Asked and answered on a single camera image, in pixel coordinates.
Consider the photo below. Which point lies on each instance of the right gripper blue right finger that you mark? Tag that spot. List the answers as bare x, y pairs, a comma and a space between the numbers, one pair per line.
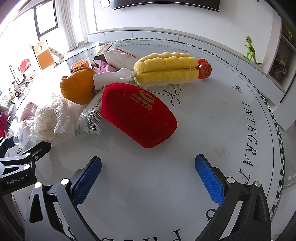
210, 180

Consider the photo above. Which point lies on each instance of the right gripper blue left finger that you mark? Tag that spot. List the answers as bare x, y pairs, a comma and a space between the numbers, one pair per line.
85, 180

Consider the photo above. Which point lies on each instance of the silver snack wrapper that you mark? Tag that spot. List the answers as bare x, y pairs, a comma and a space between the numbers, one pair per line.
90, 120

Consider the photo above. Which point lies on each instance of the red velvet pouch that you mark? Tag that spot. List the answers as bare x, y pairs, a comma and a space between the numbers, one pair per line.
138, 113

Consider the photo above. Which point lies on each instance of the orange fruit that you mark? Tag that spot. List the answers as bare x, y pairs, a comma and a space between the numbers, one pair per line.
78, 87

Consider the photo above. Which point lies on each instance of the orange plastic spool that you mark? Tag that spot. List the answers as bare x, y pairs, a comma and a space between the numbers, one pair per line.
204, 69

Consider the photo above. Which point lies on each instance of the pink toy block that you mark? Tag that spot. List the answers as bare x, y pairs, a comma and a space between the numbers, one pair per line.
100, 66

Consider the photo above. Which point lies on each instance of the colourful puzzle cube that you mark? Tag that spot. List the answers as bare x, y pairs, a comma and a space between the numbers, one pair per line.
79, 64

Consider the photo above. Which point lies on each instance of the brown paper bag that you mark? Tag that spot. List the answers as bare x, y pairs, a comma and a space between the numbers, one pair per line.
100, 55

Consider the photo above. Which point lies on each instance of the crumpled clear plastic bag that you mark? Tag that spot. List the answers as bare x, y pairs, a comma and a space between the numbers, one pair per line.
52, 121

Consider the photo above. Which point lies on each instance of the wooden toy car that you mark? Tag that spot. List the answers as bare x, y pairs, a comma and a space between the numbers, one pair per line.
20, 87

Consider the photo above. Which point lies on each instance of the orange toy slide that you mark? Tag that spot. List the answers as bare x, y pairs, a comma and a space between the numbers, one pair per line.
43, 55

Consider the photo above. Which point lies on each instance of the yellow sponge brush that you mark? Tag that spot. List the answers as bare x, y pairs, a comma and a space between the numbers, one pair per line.
154, 70

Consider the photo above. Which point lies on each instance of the white plastic bag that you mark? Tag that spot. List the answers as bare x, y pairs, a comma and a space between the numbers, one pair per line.
120, 58

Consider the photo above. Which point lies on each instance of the green dinosaur toy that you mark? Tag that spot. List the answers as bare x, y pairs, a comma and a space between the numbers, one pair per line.
251, 54

